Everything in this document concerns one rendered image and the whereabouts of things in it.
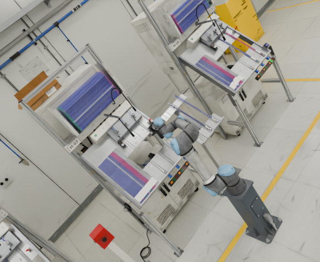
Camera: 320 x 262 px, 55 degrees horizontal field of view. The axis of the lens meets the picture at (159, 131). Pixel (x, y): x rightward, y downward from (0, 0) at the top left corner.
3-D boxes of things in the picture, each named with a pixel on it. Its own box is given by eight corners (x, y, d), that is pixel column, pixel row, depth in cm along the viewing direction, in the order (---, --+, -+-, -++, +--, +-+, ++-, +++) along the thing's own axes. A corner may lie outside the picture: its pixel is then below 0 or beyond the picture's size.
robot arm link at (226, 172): (242, 178, 226) (234, 166, 219) (229, 190, 225) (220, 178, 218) (233, 171, 236) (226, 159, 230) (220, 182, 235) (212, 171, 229)
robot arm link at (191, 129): (199, 121, 211) (177, 112, 258) (187, 131, 210) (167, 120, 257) (208, 134, 215) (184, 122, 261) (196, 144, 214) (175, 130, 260)
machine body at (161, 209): (203, 186, 338) (174, 149, 308) (163, 238, 315) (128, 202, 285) (168, 173, 391) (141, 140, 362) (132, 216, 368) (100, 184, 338)
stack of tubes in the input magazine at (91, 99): (120, 93, 282) (102, 70, 270) (81, 131, 266) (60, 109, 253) (114, 93, 293) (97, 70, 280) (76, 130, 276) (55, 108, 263)
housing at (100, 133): (133, 111, 300) (132, 104, 288) (98, 147, 284) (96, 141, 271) (127, 106, 302) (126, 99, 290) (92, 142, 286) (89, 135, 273)
